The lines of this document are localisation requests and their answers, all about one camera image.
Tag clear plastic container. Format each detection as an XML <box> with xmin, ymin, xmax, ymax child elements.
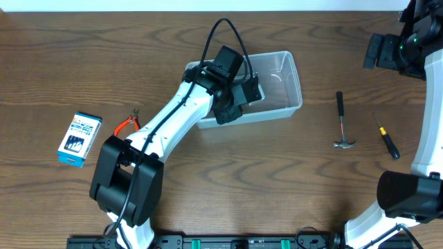
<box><xmin>185</xmin><ymin>50</ymin><xmax>304</xmax><ymax>130</ymax></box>

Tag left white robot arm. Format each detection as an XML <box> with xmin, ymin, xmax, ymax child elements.
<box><xmin>89</xmin><ymin>57</ymin><xmax>262</xmax><ymax>248</ymax></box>

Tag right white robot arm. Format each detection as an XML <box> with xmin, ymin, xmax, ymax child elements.
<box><xmin>332</xmin><ymin>1</ymin><xmax>442</xmax><ymax>248</ymax></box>

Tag black mounting rail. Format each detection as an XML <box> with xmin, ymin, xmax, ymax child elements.
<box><xmin>66</xmin><ymin>234</ymin><xmax>331</xmax><ymax>249</ymax></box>

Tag blue white product box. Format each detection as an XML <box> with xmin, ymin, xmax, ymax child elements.
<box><xmin>57</xmin><ymin>112</ymin><xmax>102</xmax><ymax>167</ymax></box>

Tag small claw hammer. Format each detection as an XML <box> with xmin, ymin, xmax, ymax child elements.
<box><xmin>334</xmin><ymin>91</ymin><xmax>355</xmax><ymax>149</ymax></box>

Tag red handled pliers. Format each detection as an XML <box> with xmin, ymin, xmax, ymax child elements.
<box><xmin>113</xmin><ymin>109</ymin><xmax>141</xmax><ymax>136</ymax></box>

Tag black yellow screwdriver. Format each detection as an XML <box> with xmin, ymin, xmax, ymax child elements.
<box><xmin>372</xmin><ymin>112</ymin><xmax>401</xmax><ymax>160</ymax></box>

